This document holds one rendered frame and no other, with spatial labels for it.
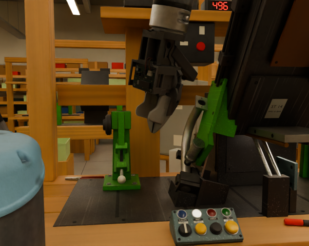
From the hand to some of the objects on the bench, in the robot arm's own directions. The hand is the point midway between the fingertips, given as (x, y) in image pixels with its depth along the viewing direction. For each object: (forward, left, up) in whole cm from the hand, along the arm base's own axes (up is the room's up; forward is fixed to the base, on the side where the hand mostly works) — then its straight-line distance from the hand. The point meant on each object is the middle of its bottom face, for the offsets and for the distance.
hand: (156, 126), depth 63 cm
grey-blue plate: (+13, -39, -25) cm, 48 cm away
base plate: (+29, -31, -27) cm, 50 cm away
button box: (-1, -11, -29) cm, 31 cm away
